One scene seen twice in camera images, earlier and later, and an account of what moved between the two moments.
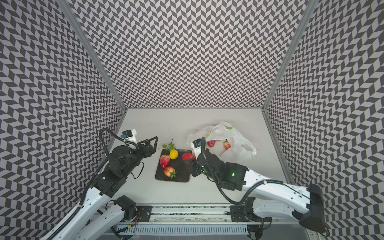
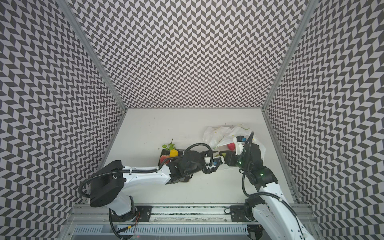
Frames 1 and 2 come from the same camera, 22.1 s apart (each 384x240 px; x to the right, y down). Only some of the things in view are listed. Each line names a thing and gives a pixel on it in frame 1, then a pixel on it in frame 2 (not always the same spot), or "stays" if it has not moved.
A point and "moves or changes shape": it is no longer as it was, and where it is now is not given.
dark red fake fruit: [211, 143] -> [231, 146]
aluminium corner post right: [291, 53] stays
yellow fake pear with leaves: [173, 153] stays
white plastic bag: [222, 139] moves or changes shape
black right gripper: [194, 165] -> [231, 159]
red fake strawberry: [164, 160] stays
